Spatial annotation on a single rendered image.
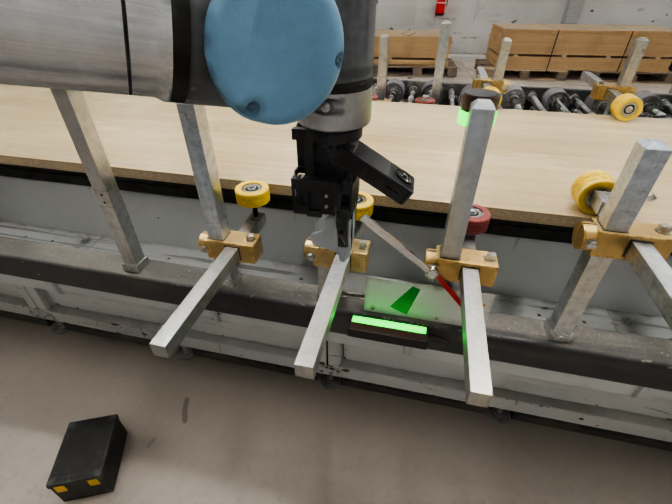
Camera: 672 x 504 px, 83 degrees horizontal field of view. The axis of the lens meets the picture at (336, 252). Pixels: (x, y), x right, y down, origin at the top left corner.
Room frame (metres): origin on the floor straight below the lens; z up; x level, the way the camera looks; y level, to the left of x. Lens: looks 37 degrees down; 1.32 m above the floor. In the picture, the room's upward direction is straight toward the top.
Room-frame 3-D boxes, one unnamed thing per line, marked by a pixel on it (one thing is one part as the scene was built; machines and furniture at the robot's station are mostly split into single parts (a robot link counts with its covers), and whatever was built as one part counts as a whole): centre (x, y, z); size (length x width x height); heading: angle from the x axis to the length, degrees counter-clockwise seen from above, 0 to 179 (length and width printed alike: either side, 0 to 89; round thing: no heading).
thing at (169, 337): (0.61, 0.24, 0.81); 0.43 x 0.03 x 0.04; 167
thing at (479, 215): (0.69, -0.29, 0.85); 0.08 x 0.08 x 0.11
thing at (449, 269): (0.59, -0.25, 0.85); 0.13 x 0.06 x 0.05; 77
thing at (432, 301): (0.58, -0.19, 0.75); 0.26 x 0.01 x 0.10; 77
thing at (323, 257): (0.64, 0.00, 0.84); 0.13 x 0.06 x 0.05; 77
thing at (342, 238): (0.45, -0.01, 1.04); 0.05 x 0.02 x 0.09; 169
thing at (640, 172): (0.54, -0.47, 0.88); 0.03 x 0.03 x 0.48; 77
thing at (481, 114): (0.59, -0.22, 0.92); 0.03 x 0.03 x 0.48; 77
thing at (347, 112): (0.47, 0.00, 1.19); 0.10 x 0.09 x 0.05; 169
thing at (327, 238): (0.46, 0.01, 1.00); 0.06 x 0.03 x 0.09; 79
